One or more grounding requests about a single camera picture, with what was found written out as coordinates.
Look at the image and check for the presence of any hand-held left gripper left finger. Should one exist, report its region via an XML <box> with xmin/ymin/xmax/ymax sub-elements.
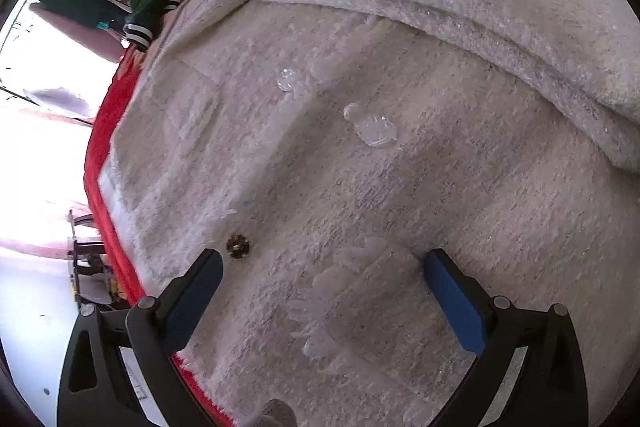
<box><xmin>56</xmin><ymin>249</ymin><xmax>224</xmax><ymax>427</ymax></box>

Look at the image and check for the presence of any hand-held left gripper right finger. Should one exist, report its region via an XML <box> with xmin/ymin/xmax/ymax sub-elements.
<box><xmin>423</xmin><ymin>248</ymin><xmax>589</xmax><ymax>427</ymax></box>

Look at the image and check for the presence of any white fuzzy jacket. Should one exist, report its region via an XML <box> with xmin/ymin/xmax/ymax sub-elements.
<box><xmin>99</xmin><ymin>0</ymin><xmax>640</xmax><ymax>427</ymax></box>

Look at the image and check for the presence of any red floral blanket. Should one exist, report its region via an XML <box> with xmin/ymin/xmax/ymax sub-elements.
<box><xmin>82</xmin><ymin>0</ymin><xmax>281</xmax><ymax>427</ymax></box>

